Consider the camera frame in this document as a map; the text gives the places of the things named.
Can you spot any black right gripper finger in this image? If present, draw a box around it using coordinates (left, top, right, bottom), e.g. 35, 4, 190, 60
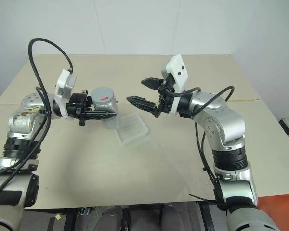
141, 77, 164, 91
126, 95, 160, 114

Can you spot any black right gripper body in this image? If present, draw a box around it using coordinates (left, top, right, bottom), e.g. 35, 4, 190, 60
155, 74, 178, 119

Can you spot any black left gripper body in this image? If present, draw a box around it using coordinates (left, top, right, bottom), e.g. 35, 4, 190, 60
65, 89, 92, 127

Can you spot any grey jar lid red arrow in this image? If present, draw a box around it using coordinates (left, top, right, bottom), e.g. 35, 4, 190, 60
91, 87, 118, 114

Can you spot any clear plastic box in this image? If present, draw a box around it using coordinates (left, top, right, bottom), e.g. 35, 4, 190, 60
114, 113, 149, 147

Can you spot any dark rounded shape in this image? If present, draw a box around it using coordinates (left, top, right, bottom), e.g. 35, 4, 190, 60
101, 206, 124, 231

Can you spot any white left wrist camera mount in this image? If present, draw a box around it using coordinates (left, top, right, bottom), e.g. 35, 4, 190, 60
53, 69, 78, 120

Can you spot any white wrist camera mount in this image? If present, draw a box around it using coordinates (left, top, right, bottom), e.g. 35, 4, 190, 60
160, 54, 189, 114
53, 69, 78, 120

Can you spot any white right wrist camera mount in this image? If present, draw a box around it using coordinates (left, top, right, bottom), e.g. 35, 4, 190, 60
160, 54, 189, 114

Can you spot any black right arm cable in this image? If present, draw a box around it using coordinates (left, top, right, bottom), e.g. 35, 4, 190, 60
162, 86, 235, 205

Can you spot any black cable tie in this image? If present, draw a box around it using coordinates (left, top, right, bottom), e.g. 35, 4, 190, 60
189, 193, 221, 203

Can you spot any black table frame bar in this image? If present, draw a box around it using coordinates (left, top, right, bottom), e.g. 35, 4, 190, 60
198, 201, 216, 231

